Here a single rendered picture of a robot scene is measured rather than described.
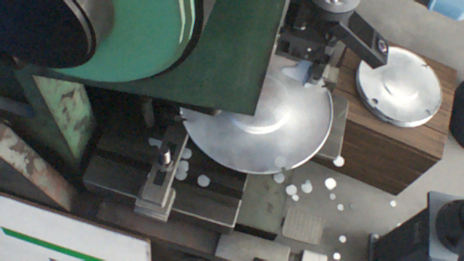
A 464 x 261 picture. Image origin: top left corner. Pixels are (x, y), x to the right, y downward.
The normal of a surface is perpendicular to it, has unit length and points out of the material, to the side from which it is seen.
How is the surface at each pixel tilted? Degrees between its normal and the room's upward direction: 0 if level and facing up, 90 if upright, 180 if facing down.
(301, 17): 90
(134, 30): 90
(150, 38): 90
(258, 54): 90
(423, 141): 0
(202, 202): 0
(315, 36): 0
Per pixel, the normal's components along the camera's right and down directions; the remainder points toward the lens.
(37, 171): 0.95, 0.14
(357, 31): 0.58, -0.20
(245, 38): -0.26, 0.85
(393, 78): 0.10, -0.45
